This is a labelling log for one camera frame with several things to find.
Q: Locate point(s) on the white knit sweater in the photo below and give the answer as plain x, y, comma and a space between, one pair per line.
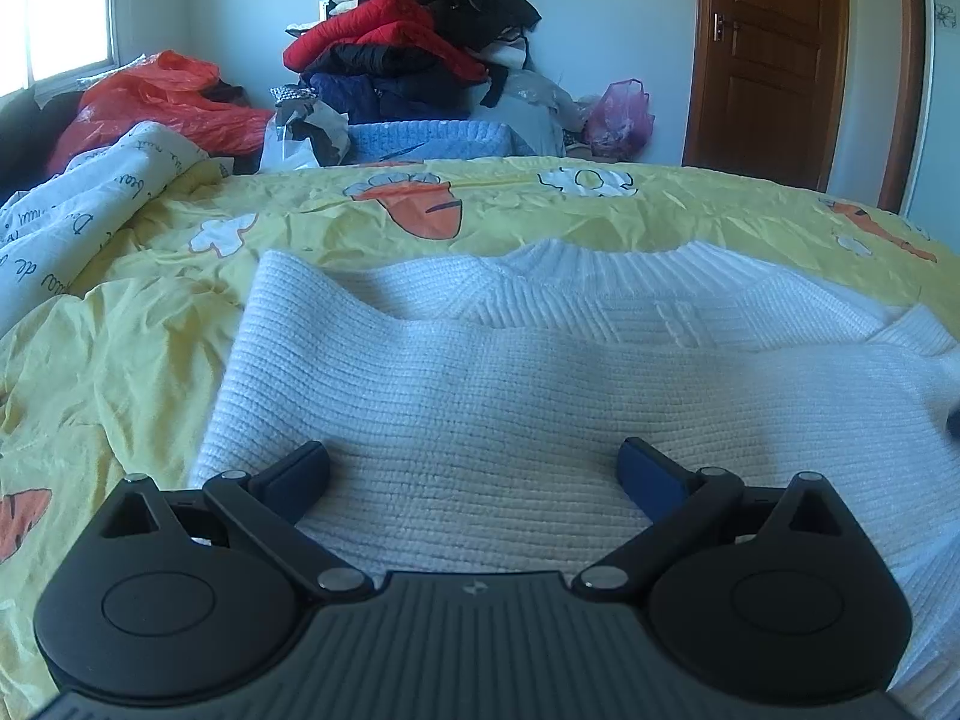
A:
487, 405

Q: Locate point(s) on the navy jacket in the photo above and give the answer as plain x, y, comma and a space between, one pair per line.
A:
397, 94

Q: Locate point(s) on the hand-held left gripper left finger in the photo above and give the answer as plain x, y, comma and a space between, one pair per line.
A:
296, 476

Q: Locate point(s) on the white printed quilt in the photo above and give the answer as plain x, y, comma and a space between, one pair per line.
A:
75, 210

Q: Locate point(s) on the white plastic bag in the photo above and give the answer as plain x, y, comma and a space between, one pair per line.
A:
296, 142

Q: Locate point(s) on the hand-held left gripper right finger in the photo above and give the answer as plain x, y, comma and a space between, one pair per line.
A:
649, 476

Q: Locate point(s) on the white wardrobe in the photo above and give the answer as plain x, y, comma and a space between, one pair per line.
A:
937, 90

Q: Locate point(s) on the brown wooden door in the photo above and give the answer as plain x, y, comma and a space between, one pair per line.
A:
765, 52

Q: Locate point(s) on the grey plastic bag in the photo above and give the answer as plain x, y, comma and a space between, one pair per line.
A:
532, 101

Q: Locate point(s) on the blue knit sweater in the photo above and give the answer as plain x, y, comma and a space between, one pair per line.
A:
427, 139

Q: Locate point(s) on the red jacket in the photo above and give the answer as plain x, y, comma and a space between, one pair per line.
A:
375, 22

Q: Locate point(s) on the window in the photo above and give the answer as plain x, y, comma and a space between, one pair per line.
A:
60, 7

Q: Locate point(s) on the orange plastic bag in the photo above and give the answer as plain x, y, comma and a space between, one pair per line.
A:
150, 97

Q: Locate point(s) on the pink plastic bag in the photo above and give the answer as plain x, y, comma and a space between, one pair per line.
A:
619, 120

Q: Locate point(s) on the dark sofa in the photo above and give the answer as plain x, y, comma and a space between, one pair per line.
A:
26, 139

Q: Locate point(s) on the yellow printed bedsheet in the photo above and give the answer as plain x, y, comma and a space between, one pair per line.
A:
600, 217

